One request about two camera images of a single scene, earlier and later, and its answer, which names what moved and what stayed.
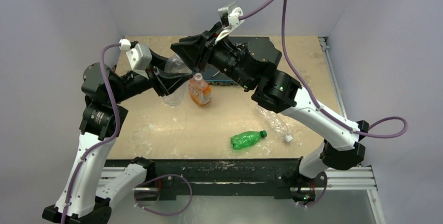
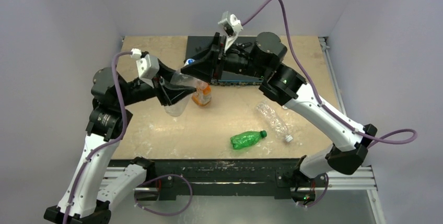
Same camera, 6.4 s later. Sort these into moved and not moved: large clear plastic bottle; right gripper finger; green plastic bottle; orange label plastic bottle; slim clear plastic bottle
Moved: large clear plastic bottle; right gripper finger
Not moved: slim clear plastic bottle; green plastic bottle; orange label plastic bottle
